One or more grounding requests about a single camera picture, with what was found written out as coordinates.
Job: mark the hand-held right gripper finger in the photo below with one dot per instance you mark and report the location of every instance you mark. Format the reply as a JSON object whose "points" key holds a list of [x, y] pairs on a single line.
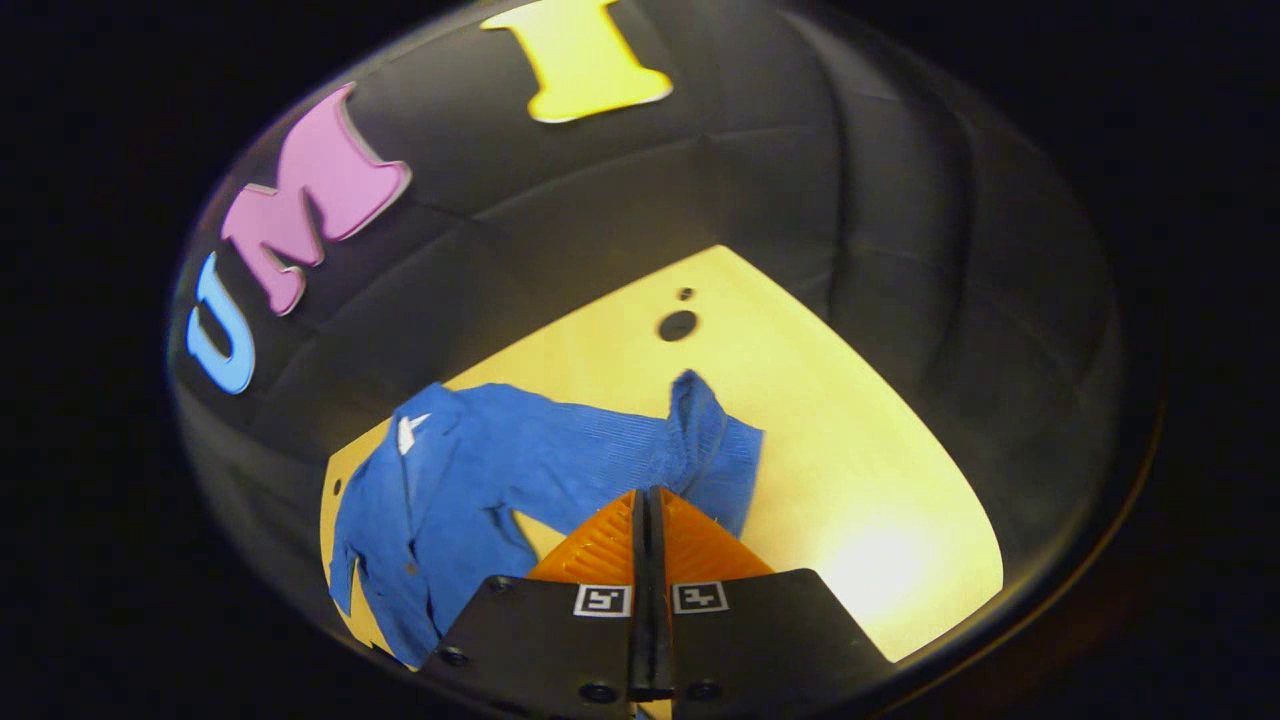
{"points": [[658, 620], [641, 560]]}

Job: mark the blue button shirt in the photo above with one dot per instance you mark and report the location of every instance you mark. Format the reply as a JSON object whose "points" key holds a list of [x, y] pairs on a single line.
{"points": [[560, 450]]}

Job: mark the black backdrop cloth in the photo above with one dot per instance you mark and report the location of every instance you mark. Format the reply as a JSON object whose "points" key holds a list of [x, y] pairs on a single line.
{"points": [[800, 180]]}

